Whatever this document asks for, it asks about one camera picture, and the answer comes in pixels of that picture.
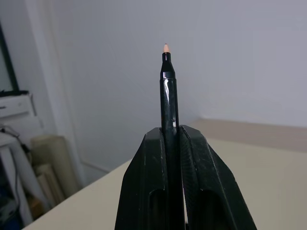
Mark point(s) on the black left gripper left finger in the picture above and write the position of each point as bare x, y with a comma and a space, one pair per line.
141, 182

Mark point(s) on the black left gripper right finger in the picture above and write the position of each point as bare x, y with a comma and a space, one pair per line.
211, 182

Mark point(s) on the black marker with orange tip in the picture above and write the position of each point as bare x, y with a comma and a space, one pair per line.
168, 95

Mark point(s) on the beige folded boards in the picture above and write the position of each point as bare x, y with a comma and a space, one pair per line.
51, 167

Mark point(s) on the white shelf unit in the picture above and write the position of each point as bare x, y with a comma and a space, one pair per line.
12, 153

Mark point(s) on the dark framed board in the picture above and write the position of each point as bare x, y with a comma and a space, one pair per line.
8, 62

